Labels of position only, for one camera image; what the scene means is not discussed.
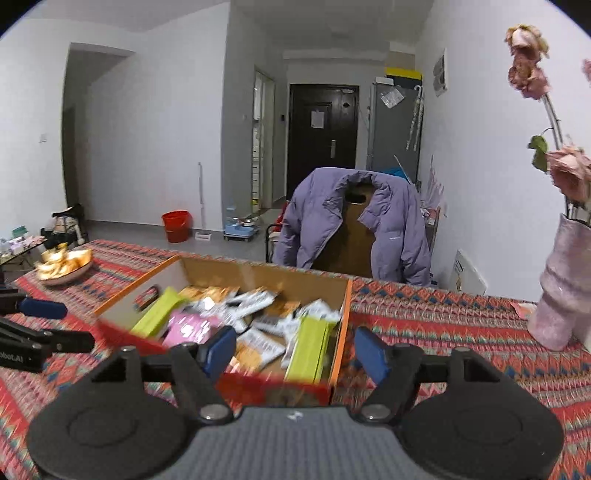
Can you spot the grey wall picture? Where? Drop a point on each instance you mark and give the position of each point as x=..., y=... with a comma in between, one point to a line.
x=440, y=71

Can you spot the pink snack pouch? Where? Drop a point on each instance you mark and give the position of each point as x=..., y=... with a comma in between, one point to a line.
x=189, y=330

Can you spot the dark entrance door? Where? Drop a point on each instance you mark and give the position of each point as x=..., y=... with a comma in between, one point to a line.
x=341, y=152

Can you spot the blue cloth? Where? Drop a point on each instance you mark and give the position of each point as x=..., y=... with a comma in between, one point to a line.
x=397, y=174

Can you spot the yellow black box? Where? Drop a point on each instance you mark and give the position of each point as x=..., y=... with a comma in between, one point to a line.
x=404, y=76

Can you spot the low cluttered side table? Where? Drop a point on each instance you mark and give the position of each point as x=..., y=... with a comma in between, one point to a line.
x=18, y=244

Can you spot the cardboard box with orange rim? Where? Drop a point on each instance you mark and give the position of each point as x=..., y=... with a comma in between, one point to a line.
x=258, y=277

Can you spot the red bag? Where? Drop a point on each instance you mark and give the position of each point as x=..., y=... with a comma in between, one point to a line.
x=281, y=218

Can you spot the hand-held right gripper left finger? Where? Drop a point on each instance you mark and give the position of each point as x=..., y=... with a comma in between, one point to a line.
x=219, y=350

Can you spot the bowl of golden pieces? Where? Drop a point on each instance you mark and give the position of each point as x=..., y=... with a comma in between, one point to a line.
x=64, y=270

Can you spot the red plastic bucket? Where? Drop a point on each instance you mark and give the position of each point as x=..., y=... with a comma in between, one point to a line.
x=176, y=227

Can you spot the green snack box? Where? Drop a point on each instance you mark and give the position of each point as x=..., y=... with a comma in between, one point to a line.
x=157, y=314
x=309, y=346

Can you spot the small brown carton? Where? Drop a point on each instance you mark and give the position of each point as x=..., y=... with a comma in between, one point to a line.
x=401, y=59

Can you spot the black and white bag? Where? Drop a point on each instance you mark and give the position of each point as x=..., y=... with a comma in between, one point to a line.
x=67, y=226

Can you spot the grey refrigerator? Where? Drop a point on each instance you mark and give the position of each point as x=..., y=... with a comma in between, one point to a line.
x=392, y=138

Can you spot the pink paper napkin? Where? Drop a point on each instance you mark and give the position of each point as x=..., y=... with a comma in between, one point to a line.
x=524, y=309

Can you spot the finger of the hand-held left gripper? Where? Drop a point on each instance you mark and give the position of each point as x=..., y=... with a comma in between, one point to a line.
x=44, y=308
x=69, y=342

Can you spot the white door notice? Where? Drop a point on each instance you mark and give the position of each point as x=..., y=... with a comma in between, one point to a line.
x=317, y=119

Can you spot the colourful patterned tablecloth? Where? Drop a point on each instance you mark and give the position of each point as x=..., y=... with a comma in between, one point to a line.
x=438, y=323

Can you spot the dried pink flowers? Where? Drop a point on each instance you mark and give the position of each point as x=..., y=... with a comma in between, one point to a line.
x=572, y=170

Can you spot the pink textured vase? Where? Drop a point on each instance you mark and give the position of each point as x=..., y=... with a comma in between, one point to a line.
x=563, y=295

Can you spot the pile of snack packets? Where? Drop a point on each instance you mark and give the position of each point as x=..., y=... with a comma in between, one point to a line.
x=258, y=344

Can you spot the purple puffer jacket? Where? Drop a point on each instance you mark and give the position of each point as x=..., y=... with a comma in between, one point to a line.
x=318, y=207

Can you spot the blue pet feeder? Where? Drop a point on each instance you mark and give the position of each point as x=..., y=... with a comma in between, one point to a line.
x=240, y=228

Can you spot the black trolley cart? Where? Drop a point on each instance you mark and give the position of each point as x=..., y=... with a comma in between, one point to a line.
x=270, y=240

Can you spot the small storage rack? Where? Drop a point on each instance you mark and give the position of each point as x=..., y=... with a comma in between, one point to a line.
x=431, y=226

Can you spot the white flat panel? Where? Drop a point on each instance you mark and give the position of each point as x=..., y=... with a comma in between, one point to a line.
x=468, y=272

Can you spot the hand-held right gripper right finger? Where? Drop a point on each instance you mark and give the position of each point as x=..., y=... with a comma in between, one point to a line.
x=371, y=353

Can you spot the brown wooden chair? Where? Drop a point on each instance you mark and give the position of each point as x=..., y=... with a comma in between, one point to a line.
x=351, y=240

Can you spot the white folded umbrella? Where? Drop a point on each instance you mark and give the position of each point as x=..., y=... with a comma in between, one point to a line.
x=415, y=120

